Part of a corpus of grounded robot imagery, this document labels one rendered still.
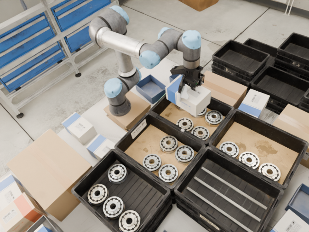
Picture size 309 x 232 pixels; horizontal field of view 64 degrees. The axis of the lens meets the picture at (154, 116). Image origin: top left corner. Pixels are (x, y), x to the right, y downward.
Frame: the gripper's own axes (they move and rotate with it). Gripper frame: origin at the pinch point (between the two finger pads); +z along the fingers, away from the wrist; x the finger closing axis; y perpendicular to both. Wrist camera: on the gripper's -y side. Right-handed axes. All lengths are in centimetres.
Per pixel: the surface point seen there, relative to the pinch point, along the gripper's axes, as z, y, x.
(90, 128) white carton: 32, -48, -39
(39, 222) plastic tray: 29, -19, -92
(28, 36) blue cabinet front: 39, -194, -10
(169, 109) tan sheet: 27.9, -16.3, 1.9
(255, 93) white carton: 23, 20, 41
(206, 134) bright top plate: 24.5, 14.0, -0.4
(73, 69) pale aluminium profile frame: 99, -191, 17
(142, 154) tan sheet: 27.9, -6.6, -32.2
